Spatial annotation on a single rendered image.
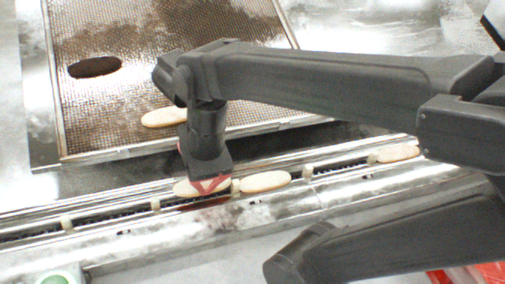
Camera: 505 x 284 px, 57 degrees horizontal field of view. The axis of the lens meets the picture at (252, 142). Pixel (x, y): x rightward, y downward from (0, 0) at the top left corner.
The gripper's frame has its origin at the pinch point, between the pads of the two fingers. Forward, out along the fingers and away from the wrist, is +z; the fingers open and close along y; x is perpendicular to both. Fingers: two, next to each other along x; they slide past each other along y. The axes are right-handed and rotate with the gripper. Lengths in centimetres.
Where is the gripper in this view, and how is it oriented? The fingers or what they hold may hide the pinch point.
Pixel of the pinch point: (202, 182)
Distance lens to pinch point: 78.5
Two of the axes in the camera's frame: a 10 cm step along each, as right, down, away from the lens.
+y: -3.3, -7.3, 6.0
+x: -9.4, 1.7, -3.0
